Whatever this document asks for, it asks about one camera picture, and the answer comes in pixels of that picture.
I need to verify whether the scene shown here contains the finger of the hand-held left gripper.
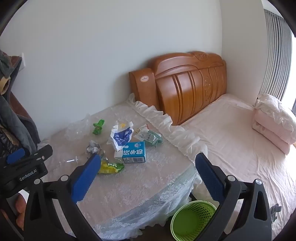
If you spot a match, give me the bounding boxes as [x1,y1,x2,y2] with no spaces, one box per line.
[6,148,26,165]
[23,144,53,166]

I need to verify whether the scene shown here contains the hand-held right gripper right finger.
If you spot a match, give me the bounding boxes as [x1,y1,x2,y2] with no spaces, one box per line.
[195,152,273,241]

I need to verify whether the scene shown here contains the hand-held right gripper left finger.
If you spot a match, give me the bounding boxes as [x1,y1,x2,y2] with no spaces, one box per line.
[24,153,102,241]

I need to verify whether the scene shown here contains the clear plastic bag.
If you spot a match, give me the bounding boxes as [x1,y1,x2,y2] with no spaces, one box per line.
[65,113,93,142]

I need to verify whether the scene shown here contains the blue white milk carton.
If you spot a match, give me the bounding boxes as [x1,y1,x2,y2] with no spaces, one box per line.
[114,141,147,164]

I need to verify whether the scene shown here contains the person's left hand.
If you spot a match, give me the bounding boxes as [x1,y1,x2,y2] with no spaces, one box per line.
[15,193,29,231]

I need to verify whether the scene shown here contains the clear plastic bottle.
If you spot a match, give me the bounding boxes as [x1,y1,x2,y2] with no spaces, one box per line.
[55,155,80,166]

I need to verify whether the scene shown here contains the yellow green snack wrapper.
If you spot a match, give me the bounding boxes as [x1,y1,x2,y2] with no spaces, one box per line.
[97,159,125,174]

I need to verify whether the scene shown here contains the hanging dark clothes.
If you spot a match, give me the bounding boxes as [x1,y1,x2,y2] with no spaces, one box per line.
[0,49,41,152]

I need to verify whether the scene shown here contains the bed with pink sheet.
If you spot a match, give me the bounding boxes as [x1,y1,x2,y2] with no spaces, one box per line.
[180,93,296,240]

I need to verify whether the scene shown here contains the green mesh waste basket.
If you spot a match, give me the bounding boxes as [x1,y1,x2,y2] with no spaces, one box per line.
[171,200,218,241]

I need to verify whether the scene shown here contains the crumpled white blue bag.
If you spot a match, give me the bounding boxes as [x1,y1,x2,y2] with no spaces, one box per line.
[107,120,134,151]

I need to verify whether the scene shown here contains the table with lace tablecloth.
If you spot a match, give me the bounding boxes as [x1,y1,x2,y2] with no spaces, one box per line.
[37,93,208,240]

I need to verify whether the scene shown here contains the folded pink quilt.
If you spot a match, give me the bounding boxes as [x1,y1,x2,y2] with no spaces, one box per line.
[252,109,296,156]

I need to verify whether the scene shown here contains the flattened green white carton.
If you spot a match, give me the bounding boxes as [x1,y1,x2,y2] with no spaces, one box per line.
[134,124,164,146]

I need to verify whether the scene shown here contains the grey metal clip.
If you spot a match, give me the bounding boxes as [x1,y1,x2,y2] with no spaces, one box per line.
[270,204,282,222]

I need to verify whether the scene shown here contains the carved wooden headboard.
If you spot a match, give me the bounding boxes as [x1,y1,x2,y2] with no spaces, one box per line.
[129,51,227,126]

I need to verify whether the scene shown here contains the grey pleated curtain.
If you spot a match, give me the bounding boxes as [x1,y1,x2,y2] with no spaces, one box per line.
[257,9,293,102]

